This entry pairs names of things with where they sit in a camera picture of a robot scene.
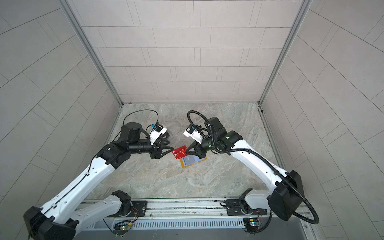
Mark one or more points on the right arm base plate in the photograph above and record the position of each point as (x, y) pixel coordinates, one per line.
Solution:
(235, 207)

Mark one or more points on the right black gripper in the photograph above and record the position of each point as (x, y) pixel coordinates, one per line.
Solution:
(200, 152)

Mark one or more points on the right green circuit board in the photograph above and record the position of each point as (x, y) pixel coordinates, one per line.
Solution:
(251, 225)

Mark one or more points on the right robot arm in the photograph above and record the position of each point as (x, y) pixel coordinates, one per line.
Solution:
(278, 197)

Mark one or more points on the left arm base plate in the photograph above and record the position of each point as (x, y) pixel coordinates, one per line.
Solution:
(132, 210)

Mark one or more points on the clear plastic card box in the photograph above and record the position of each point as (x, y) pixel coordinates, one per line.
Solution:
(164, 138)

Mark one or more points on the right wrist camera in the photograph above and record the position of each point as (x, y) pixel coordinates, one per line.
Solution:
(191, 132)

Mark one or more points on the left green circuit board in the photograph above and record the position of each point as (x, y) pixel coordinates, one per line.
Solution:
(122, 228)

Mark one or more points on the aluminium mounting rail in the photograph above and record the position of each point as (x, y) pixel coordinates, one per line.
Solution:
(188, 208)

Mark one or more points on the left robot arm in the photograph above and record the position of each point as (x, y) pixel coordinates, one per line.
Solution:
(59, 219)

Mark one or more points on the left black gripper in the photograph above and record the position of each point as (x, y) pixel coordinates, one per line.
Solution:
(156, 153)

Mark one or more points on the green circuit board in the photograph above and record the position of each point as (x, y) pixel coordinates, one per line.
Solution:
(251, 225)
(122, 228)

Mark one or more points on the yellow leather card holder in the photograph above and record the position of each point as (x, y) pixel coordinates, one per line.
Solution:
(190, 160)

